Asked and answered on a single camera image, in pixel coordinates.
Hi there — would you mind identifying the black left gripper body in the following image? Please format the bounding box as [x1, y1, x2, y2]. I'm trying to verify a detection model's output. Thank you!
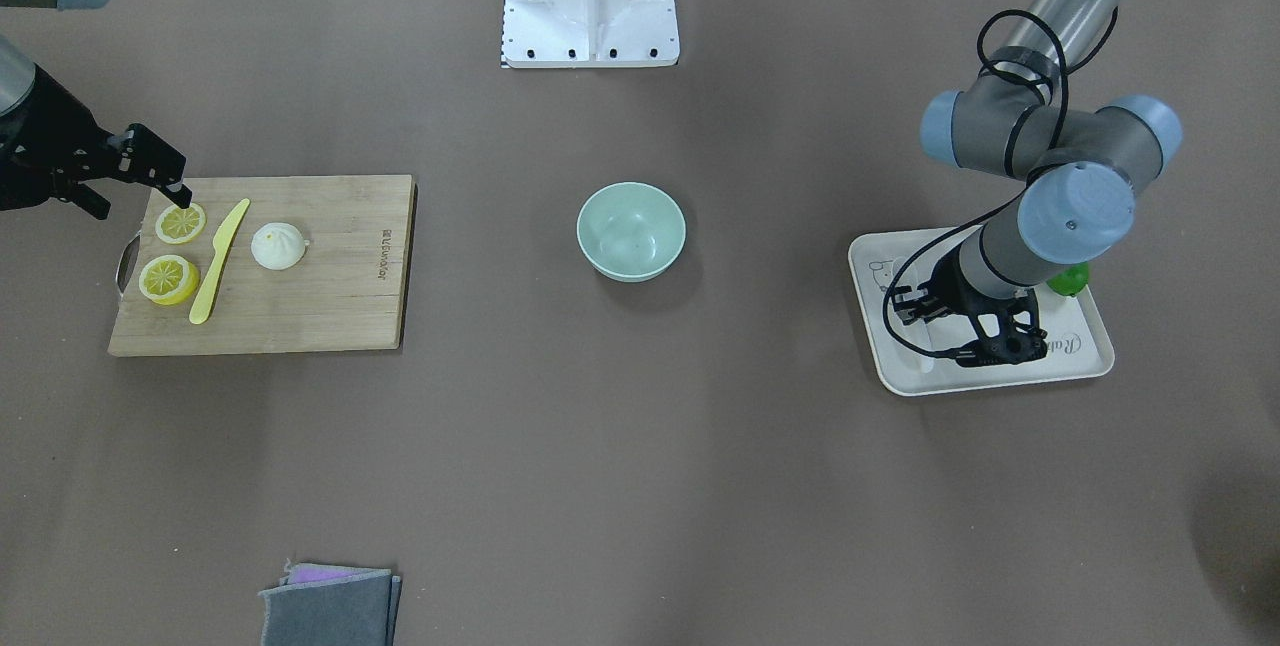
[886, 257, 1048, 368]

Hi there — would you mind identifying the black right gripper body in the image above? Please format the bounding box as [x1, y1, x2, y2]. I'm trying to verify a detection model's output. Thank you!
[50, 123, 186, 219]

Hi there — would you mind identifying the white steamed bun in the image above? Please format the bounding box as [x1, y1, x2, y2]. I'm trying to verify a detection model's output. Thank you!
[250, 223, 310, 271]

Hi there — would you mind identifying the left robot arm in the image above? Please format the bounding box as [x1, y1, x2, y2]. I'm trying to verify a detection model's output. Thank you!
[881, 0, 1184, 368]

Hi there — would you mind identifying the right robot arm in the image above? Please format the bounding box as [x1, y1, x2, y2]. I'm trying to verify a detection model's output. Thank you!
[1, 0, 192, 219]

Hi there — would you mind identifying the mint green bowl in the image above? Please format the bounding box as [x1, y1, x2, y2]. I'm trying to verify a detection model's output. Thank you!
[576, 182, 689, 283]

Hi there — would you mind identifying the yellow plastic knife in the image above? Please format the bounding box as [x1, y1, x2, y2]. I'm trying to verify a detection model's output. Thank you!
[189, 198, 251, 324]

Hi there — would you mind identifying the cream rabbit tray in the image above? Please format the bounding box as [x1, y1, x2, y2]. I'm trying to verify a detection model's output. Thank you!
[847, 228, 1115, 397]

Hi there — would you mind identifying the green lime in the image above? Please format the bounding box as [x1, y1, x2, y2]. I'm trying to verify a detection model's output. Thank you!
[1046, 262, 1091, 298]

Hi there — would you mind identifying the bamboo cutting board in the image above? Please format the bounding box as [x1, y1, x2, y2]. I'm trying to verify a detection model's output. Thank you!
[108, 175, 417, 356]

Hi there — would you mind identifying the grey folded cloth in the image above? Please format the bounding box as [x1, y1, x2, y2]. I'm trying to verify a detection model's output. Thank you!
[259, 562, 402, 645]

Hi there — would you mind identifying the lemon slice near handle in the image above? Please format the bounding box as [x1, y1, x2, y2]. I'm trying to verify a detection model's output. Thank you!
[154, 201, 209, 246]

